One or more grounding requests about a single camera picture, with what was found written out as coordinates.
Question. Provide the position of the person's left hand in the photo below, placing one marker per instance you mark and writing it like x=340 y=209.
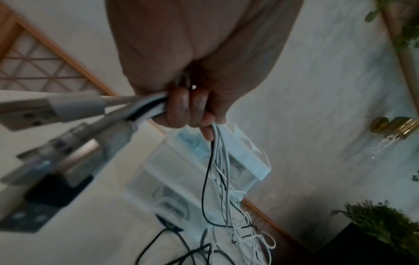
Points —
x=196 y=46

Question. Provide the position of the clear plastic drawer organizer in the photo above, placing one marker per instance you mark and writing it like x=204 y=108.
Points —
x=183 y=165

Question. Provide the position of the wooden lattice screen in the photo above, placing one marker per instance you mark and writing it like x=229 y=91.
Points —
x=36 y=64

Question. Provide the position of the hanging green vine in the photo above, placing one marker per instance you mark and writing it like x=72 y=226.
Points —
x=407 y=33

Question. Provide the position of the gold faucet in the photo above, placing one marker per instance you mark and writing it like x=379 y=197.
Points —
x=397 y=125

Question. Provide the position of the green leafy plant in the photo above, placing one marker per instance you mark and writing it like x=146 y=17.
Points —
x=383 y=220

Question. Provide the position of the black planter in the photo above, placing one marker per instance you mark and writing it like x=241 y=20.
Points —
x=353 y=248

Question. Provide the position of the wooden frame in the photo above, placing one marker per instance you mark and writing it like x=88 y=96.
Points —
x=404 y=59

